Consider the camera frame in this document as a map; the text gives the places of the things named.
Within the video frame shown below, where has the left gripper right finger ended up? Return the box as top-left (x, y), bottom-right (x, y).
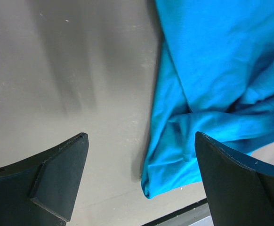
top-left (195, 132), bottom-right (274, 226)

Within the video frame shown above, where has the blue t shirt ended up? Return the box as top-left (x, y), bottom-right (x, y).
top-left (141, 0), bottom-right (274, 199)

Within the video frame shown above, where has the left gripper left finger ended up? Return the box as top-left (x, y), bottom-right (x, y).
top-left (0, 133), bottom-right (89, 226)

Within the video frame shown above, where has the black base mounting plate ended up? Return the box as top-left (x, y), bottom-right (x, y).
top-left (144, 198), bottom-right (213, 226)

